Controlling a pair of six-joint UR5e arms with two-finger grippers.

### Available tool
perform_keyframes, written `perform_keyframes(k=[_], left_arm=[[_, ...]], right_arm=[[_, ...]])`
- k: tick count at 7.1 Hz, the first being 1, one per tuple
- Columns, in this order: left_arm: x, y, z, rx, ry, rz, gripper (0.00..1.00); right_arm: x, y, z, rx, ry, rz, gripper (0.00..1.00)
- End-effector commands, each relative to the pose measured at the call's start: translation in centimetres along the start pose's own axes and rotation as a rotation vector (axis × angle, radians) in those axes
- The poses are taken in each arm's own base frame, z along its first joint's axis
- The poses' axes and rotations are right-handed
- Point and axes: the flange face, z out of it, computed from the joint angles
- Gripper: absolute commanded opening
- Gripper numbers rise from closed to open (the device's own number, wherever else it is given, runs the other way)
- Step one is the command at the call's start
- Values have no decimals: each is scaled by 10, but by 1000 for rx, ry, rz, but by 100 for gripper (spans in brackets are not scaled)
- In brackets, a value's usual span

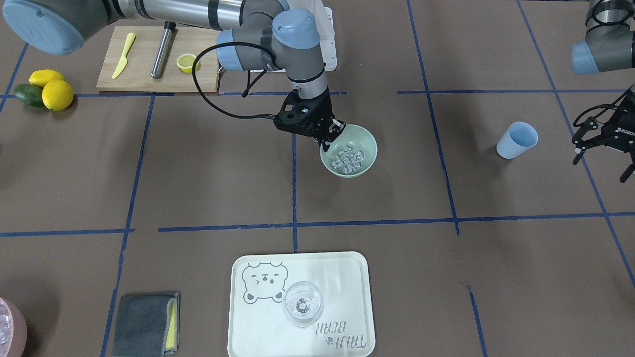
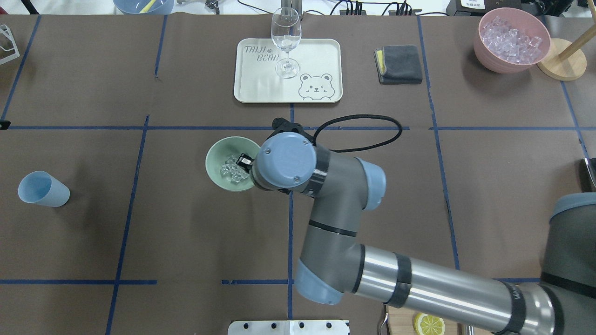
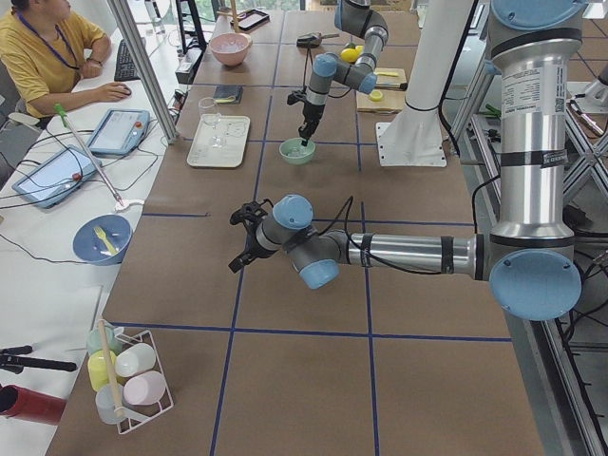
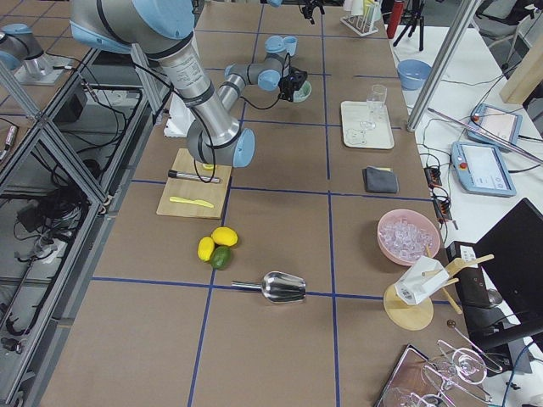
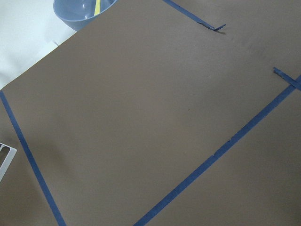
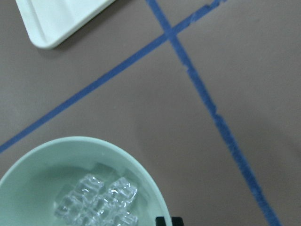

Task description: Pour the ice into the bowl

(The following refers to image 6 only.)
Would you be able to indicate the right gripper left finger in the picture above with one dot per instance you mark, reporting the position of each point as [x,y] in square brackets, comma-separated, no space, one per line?
[160,221]

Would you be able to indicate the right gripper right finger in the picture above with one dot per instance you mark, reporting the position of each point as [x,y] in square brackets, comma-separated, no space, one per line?
[177,221]

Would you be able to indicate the green bowl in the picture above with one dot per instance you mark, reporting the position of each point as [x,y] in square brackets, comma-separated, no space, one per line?
[31,188]

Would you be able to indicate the clear ice cubes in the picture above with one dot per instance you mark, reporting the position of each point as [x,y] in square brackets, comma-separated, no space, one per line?
[92,203]

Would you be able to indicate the cream bear tray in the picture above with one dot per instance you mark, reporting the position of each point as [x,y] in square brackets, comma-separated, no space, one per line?
[49,22]

